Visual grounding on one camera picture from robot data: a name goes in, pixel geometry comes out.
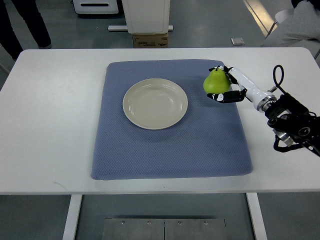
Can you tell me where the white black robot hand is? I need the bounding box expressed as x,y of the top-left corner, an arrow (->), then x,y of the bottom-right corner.
206,65 -> 277,113

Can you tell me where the green pear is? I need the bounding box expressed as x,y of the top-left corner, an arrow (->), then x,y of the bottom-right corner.
203,66 -> 231,94

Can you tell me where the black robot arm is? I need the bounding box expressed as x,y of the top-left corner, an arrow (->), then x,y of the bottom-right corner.
262,65 -> 320,156

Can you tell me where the small grey floor plate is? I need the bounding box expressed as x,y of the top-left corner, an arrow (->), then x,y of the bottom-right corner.
230,37 -> 245,46

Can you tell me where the beige round plate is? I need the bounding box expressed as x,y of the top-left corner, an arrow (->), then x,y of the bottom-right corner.
122,78 -> 189,130

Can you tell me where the white chair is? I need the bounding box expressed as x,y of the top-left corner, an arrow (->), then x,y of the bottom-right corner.
265,8 -> 294,38

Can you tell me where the person in grey clothes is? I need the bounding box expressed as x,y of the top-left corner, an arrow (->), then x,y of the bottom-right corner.
261,0 -> 320,48

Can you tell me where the blue textured mat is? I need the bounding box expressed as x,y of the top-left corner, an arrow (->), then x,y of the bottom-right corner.
91,59 -> 253,180

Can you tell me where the right white table leg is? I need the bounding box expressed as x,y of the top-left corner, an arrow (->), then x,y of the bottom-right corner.
245,192 -> 268,240

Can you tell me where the white table leg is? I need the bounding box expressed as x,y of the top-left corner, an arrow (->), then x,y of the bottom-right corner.
245,192 -> 268,240
62,194 -> 83,240

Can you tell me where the cardboard box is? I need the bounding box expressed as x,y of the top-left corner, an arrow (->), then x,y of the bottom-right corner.
132,33 -> 169,49

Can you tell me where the white cabinet on base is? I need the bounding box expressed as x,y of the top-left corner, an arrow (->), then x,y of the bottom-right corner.
108,0 -> 174,35

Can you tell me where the white machine with slot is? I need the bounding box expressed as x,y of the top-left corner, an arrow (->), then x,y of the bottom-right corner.
72,0 -> 119,15

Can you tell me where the left white table leg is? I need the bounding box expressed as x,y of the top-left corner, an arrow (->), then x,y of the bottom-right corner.
62,194 -> 83,240

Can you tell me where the person in dark trousers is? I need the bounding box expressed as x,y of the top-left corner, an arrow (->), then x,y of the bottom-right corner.
0,0 -> 52,60

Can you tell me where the grey metal base plate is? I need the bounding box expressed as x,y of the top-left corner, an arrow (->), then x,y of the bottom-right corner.
102,218 -> 228,240

